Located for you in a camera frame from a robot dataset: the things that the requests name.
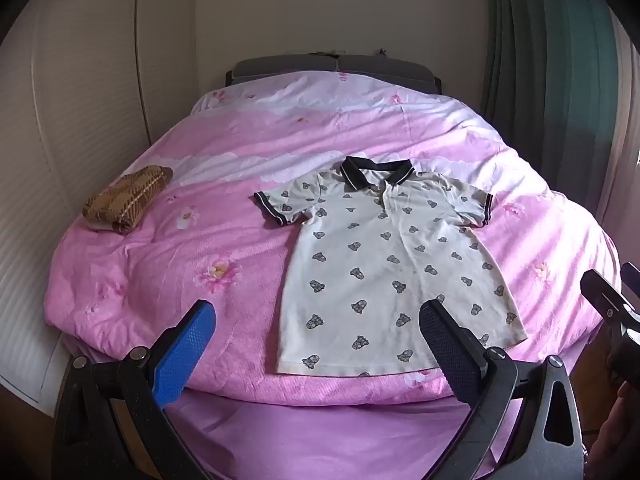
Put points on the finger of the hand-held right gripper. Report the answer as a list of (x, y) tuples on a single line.
[(600, 287), (631, 277)]

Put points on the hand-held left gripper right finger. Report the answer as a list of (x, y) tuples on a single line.
[(450, 355)]

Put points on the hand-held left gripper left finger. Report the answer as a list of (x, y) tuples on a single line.
[(184, 355)]

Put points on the white bear print polo shirt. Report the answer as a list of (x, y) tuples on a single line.
[(380, 260)]

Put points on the person's right hand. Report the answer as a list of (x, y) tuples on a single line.
[(620, 427)]

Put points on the purple bed sheet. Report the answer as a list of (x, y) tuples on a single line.
[(320, 440)]

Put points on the brown plaid folded cloth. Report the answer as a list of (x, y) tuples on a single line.
[(125, 197)]

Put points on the pink floral blanket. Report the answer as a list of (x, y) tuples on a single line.
[(225, 170)]

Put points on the grey green curtain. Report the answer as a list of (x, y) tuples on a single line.
[(550, 85)]

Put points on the white wardrobe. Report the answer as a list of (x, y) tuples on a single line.
[(75, 120)]

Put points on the grey bed headboard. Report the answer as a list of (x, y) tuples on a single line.
[(300, 67)]

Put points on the small dark wall sticker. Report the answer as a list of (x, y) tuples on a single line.
[(380, 51)]

